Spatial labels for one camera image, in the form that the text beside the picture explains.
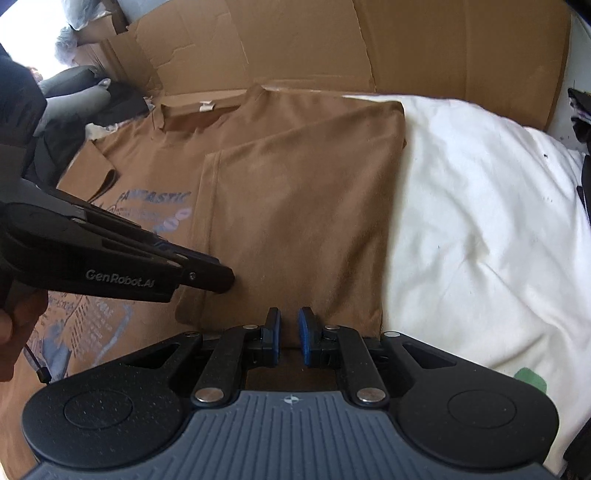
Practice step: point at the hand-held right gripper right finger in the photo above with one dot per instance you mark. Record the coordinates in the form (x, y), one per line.
(305, 337)

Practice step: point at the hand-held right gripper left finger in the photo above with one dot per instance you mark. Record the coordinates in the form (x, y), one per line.
(274, 337)

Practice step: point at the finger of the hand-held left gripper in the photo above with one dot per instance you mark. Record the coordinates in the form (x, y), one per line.
(138, 237)

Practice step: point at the brown printed t-shirt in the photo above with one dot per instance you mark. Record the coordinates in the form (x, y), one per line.
(300, 184)

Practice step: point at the person's left hand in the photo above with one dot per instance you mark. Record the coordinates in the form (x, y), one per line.
(14, 341)

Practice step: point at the black crumpled garment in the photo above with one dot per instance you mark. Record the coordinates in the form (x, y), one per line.
(124, 104)

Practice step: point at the grey neck pillow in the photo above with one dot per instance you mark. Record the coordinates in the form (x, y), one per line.
(78, 97)

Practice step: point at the cream bear-print bed sheet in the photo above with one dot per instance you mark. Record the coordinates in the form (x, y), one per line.
(461, 207)

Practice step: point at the white plastic bag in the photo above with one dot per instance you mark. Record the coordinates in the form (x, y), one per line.
(64, 46)

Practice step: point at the flattened cardboard sheet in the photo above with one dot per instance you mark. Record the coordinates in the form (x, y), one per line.
(300, 41)

